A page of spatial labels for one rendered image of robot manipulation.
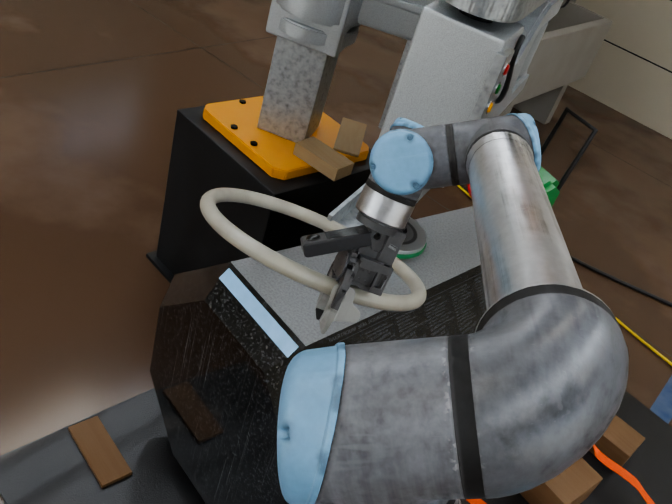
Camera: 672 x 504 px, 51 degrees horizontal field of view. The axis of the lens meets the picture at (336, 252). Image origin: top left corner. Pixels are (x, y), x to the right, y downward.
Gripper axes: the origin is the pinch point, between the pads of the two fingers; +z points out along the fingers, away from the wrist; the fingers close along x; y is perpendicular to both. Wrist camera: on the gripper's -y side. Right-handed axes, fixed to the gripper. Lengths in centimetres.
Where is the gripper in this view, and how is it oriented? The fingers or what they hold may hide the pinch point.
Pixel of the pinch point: (318, 318)
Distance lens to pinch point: 121.7
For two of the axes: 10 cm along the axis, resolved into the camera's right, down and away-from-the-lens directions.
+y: 9.0, 3.4, 2.7
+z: -4.1, 8.8, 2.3
